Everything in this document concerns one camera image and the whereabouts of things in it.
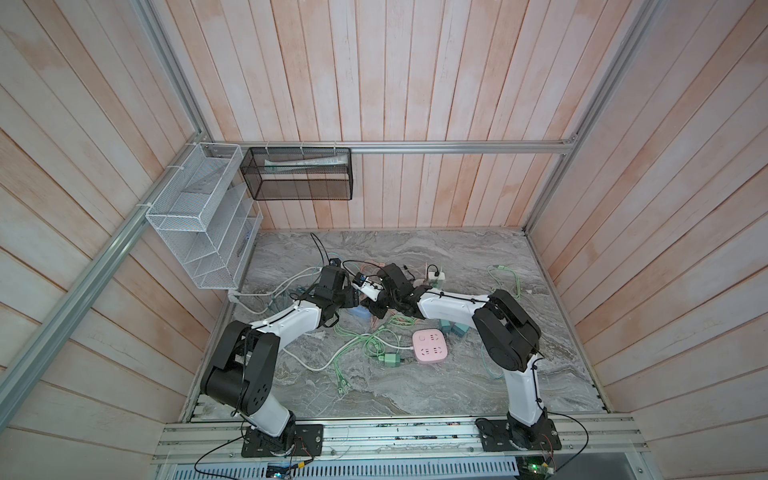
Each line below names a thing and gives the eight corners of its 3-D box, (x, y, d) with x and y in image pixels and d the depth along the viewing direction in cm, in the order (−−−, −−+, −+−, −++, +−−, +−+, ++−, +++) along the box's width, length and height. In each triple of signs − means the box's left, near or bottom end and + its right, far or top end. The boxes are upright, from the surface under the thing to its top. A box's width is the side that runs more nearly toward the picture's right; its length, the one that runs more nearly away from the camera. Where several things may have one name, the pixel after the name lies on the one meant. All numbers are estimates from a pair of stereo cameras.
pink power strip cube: (413, 361, 88) (413, 358, 86) (410, 332, 94) (411, 328, 92) (447, 361, 88) (449, 358, 86) (442, 332, 94) (444, 328, 92)
